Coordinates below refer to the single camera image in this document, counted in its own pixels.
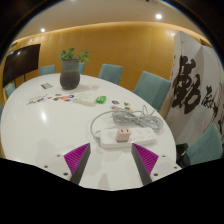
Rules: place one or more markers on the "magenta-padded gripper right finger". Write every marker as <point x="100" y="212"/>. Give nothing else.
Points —
<point x="146" y="159"/>

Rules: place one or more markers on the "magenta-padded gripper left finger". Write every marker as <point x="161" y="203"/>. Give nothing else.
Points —
<point x="76" y="158"/>

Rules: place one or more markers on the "small pink charger block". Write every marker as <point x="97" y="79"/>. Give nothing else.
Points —
<point x="123" y="135"/>

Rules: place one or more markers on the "white power strip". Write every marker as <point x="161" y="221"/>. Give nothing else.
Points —
<point x="143" y="135"/>

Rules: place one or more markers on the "small round colourful badge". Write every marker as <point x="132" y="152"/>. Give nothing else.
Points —
<point x="128" y="109"/>
<point x="115" y="102"/>
<point x="114" y="108"/>
<point x="127" y="103"/>

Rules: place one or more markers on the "flat white box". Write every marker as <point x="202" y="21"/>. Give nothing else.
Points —
<point x="85" y="99"/>

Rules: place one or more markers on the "scattered small colourful stickers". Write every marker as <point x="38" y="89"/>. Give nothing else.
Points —
<point x="65" y="97"/>

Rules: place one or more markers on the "small green object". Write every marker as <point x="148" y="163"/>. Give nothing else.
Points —
<point x="101" y="99"/>

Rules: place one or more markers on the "colourful sticker sheet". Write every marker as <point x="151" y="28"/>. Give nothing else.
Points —
<point x="37" y="99"/>

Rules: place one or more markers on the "teal chairs group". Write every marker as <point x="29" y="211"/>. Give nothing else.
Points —
<point x="151" y="88"/>

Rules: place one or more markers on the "white calligraphy folding screen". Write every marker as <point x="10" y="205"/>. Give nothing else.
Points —
<point x="190" y="100"/>

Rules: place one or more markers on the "small grey card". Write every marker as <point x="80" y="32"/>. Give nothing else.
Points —
<point x="47" y="86"/>

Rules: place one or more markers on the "potted plant in grey vase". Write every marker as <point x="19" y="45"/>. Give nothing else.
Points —
<point x="69" y="75"/>

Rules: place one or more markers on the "black wall television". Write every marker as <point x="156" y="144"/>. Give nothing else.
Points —
<point x="20" y="63"/>

